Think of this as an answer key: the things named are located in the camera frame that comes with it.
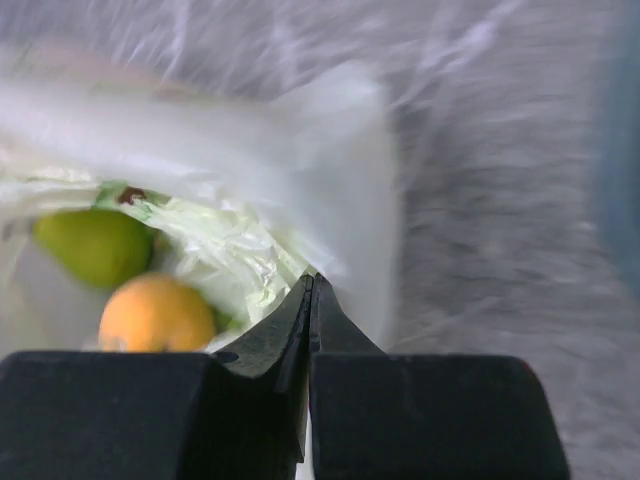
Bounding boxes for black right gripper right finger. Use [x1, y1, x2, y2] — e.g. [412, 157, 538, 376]
[309, 274, 384, 356]

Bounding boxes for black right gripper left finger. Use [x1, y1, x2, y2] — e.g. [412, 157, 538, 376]
[214, 275, 313, 393]

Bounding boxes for orange fruit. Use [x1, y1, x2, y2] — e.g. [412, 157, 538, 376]
[97, 273, 216, 352]

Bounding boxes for green printed plastic bag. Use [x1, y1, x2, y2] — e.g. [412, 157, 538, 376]
[1, 43, 401, 353]

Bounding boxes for green fruit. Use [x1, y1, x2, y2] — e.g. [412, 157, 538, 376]
[32, 209, 153, 289]

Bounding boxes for teal transparent plastic tray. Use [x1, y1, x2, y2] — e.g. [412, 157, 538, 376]
[594, 1, 639, 291]

